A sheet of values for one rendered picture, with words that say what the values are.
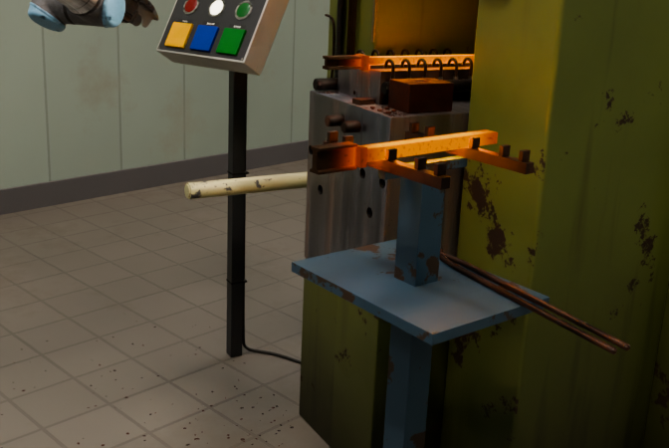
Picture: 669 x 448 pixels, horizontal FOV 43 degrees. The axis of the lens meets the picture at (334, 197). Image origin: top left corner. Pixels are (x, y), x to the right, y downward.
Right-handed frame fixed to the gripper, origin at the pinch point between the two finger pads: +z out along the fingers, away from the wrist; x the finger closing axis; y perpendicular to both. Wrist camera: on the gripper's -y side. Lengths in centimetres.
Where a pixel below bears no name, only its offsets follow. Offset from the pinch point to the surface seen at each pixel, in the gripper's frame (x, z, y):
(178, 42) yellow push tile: 1.5, 10.2, 3.0
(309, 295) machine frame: 53, 39, 58
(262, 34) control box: 27.0, 13.6, -3.7
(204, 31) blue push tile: 9.6, 10.2, -1.2
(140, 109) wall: -160, 149, -13
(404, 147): 104, -24, 31
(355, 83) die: 63, 11, 7
